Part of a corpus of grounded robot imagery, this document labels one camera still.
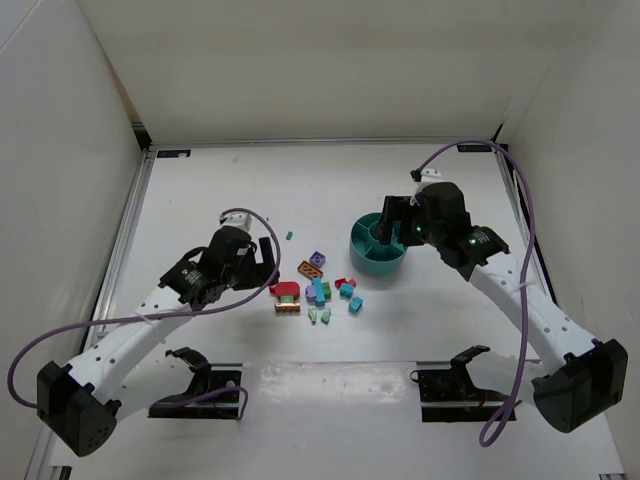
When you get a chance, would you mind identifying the big red lego block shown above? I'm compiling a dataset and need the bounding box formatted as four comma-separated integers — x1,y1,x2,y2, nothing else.
268,281,300,303

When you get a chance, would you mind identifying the orange studded lego brick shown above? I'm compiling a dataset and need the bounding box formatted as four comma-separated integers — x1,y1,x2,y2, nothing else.
274,302,301,314

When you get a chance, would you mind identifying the lilac lego brick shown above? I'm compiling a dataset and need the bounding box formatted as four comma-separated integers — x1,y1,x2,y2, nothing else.
305,284,316,303

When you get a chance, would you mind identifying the long teal lego brick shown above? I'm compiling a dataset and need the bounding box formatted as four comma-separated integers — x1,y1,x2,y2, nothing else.
312,278,326,307

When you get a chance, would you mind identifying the green lego cube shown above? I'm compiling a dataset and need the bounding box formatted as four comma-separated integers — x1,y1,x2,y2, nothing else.
322,282,332,300

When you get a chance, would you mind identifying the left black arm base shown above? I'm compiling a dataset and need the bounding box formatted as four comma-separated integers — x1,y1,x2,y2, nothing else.
147,347,248,421

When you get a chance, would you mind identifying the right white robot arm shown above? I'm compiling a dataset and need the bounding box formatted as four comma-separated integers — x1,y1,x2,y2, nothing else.
375,182,628,433

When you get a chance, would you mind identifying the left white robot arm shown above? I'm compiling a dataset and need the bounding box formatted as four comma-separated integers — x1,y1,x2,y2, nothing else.
36,213,281,457

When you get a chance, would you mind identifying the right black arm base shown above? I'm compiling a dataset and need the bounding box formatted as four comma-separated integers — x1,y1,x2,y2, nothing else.
409,345,507,423

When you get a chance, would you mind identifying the orange flat lego plate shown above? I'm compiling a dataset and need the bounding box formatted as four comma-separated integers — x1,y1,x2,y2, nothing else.
297,261,323,280

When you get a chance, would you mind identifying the purple square lego plate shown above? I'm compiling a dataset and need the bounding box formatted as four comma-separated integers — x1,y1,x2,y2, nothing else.
309,251,326,268

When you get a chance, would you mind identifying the teal divided round container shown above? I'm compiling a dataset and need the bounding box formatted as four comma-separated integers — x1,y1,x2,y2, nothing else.
349,213,407,277

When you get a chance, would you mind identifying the green lego slope left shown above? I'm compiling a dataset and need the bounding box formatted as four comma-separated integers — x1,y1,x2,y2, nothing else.
307,308,318,325

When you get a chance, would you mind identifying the teal sloped lego brick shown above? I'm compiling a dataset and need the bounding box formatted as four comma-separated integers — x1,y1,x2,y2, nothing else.
339,279,357,298

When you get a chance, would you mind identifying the teal studded lego brick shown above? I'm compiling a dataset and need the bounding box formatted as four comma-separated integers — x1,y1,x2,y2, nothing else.
348,296,363,315

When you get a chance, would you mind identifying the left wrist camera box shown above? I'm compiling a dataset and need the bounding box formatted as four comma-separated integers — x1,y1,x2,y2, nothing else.
219,212,251,233

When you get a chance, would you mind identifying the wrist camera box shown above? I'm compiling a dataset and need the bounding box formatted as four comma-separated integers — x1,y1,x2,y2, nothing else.
410,167,443,185
219,212,251,233

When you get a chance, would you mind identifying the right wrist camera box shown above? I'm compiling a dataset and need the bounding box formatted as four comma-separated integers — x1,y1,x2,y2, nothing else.
410,167,443,185

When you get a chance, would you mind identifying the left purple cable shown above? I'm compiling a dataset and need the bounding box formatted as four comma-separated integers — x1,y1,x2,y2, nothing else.
7,207,284,407

